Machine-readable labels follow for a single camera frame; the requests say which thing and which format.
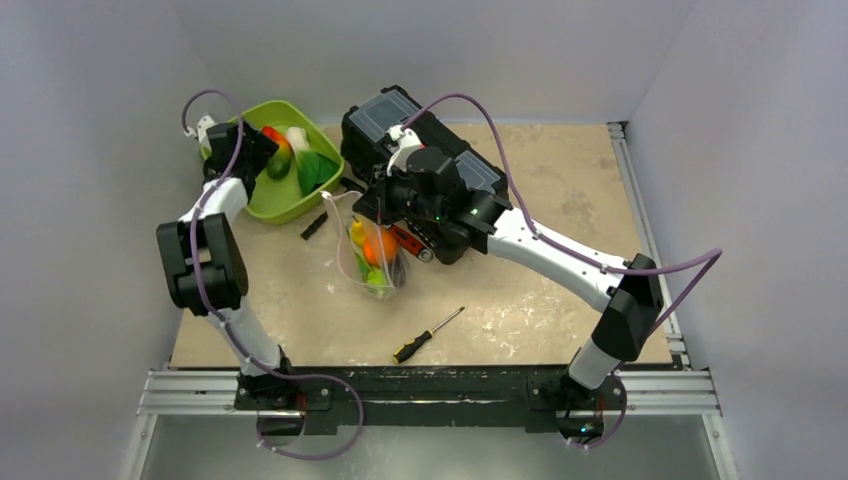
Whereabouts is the black toolbox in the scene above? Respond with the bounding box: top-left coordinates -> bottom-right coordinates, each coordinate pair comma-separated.
340,84 -> 511,266

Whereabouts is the toy mango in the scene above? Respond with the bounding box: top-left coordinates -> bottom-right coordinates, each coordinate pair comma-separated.
265,137 -> 294,181

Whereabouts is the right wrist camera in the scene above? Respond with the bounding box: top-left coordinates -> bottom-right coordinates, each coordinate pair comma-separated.
386,125 -> 423,176

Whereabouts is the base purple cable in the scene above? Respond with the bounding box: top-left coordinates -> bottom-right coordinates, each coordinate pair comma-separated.
256,370 -> 364,462

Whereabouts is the green plastic bin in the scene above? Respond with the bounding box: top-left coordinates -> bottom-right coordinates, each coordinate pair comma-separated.
183,100 -> 344,224

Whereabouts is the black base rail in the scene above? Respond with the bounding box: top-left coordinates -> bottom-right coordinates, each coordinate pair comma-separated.
233,365 -> 627,439

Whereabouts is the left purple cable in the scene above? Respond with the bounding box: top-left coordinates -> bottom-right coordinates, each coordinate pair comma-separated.
181,88 -> 313,382

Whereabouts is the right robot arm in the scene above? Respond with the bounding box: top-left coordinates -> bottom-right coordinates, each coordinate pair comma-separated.
353,147 -> 664,407

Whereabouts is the toy purple eggplant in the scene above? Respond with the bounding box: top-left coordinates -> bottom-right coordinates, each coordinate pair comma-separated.
388,251 -> 407,288

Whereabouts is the toy green onion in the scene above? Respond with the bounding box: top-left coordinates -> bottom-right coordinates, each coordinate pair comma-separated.
357,256 -> 392,299

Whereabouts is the toy green leaf vegetable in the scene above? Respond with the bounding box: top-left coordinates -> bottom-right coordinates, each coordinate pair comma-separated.
285,126 -> 338,197

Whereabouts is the yellow black screwdriver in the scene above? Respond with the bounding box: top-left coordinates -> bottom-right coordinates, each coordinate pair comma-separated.
392,306 -> 466,364

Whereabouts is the clear zip top bag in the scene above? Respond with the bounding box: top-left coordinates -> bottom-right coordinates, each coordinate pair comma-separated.
321,191 -> 409,300

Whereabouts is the adjustable wrench red handle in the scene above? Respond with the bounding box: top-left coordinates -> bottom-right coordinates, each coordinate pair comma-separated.
389,225 -> 434,262

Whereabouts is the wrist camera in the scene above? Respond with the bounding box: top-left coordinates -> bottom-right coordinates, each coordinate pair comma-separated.
184,114 -> 217,143
386,125 -> 423,176

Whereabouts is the black hammer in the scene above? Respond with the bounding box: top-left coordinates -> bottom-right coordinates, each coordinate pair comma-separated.
300,177 -> 365,241

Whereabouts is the toy orange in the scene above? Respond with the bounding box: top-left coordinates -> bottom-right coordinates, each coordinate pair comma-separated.
362,228 -> 398,266

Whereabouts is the toy red strawberry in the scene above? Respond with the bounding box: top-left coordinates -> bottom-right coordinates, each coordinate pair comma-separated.
261,126 -> 285,144

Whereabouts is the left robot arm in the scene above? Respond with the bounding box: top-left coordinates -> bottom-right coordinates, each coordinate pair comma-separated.
156,122 -> 298,409

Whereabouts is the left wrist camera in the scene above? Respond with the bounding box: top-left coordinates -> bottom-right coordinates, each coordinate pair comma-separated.
184,114 -> 217,143

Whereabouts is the toy lemon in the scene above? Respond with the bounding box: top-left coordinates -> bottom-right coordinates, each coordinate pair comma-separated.
349,217 -> 367,249

